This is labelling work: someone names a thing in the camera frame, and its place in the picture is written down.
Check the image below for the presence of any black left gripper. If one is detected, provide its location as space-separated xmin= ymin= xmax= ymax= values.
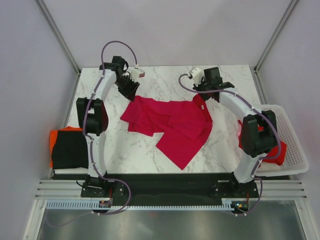
xmin=114 ymin=75 xmax=141 ymax=103

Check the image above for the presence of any crimson pink t-shirt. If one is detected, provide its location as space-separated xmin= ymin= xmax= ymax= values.
xmin=120 ymin=94 xmax=213 ymax=170

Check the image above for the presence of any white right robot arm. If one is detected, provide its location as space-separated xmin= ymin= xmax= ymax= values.
xmin=188 ymin=67 xmax=282 ymax=197

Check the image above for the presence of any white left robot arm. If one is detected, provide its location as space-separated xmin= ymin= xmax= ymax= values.
xmin=76 ymin=56 xmax=140 ymax=198

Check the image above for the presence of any folded black t-shirt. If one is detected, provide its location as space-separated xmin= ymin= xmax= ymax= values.
xmin=52 ymin=130 xmax=89 ymax=170

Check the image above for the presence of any red t-shirt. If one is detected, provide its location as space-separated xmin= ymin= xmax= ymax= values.
xmin=236 ymin=120 xmax=287 ymax=166

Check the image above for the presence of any white folded t-shirt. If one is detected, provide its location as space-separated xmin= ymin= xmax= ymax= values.
xmin=54 ymin=167 xmax=88 ymax=175

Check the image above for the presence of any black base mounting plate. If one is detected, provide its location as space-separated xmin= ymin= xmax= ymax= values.
xmin=55 ymin=173 xmax=288 ymax=207

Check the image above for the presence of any white plastic laundry basket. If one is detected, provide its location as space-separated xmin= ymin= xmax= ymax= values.
xmin=255 ymin=104 xmax=310 ymax=177

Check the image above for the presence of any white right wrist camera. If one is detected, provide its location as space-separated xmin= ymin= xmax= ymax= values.
xmin=188 ymin=67 xmax=204 ymax=85

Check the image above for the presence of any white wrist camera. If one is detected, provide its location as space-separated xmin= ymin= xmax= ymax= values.
xmin=130 ymin=68 xmax=146 ymax=81
xmin=188 ymin=67 xmax=204 ymax=85

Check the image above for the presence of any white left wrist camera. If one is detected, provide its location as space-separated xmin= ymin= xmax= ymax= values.
xmin=130 ymin=68 xmax=146 ymax=81

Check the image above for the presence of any aluminium frame post right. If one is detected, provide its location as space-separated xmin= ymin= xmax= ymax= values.
xmin=252 ymin=0 xmax=300 ymax=75

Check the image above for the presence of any aluminium frame post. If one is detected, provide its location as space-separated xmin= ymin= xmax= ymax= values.
xmin=34 ymin=0 xmax=81 ymax=76
xmin=252 ymin=0 xmax=300 ymax=75

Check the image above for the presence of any aluminium frame post left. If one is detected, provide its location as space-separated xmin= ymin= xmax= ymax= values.
xmin=34 ymin=0 xmax=81 ymax=76

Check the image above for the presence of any white slotted cable duct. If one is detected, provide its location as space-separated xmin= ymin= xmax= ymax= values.
xmin=45 ymin=199 xmax=239 ymax=211

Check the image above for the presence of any aluminium front rail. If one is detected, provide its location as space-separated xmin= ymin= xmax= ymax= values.
xmin=35 ymin=180 xmax=307 ymax=201

